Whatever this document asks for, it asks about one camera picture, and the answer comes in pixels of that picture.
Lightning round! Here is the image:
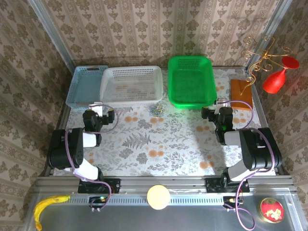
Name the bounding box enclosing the small black controller board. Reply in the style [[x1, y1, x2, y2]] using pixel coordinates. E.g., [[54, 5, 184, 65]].
[[222, 196, 243, 209], [88, 196, 109, 209]]

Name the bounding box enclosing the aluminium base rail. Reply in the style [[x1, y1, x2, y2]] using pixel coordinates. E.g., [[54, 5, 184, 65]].
[[36, 176, 297, 194]]

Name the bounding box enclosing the gold wire glass rack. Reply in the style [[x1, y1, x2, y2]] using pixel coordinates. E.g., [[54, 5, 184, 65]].
[[240, 35, 293, 96]]

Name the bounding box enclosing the slotted grey cable duct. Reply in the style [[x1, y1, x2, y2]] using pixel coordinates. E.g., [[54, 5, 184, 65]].
[[64, 194, 224, 205]]

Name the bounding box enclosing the orange wooden board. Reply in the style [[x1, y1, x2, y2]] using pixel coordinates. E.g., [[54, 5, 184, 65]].
[[230, 78, 254, 111]]

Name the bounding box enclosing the aluminium frame post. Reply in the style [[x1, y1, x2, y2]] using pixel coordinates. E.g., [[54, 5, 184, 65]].
[[244, 0, 294, 73], [26, 0, 76, 73]]

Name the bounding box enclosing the red wine glass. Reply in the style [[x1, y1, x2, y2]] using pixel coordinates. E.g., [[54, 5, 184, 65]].
[[262, 56, 300, 94]]

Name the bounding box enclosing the white plastic basket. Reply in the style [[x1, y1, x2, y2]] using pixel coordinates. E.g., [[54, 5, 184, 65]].
[[99, 65, 164, 108]]

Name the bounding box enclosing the yellow banana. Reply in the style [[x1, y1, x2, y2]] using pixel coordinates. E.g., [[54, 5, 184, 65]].
[[33, 194, 71, 231]]

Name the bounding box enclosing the red round tin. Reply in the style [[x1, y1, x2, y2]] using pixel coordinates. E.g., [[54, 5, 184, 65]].
[[259, 197, 285, 224]]

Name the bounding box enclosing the pale yellow round ball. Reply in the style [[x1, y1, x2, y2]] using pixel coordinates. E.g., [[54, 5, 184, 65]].
[[146, 184, 171, 210]]

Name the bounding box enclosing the light blue plastic basket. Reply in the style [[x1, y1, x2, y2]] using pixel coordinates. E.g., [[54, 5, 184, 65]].
[[65, 64, 109, 110]]

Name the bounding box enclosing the green plastic basket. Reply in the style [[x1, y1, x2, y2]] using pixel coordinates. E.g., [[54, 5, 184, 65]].
[[167, 55, 218, 109]]

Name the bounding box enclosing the floral patterned table mat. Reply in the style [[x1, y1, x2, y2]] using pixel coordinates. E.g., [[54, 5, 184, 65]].
[[53, 68, 271, 177]]

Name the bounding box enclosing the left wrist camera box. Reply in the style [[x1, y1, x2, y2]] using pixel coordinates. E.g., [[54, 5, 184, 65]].
[[88, 102, 104, 114]]

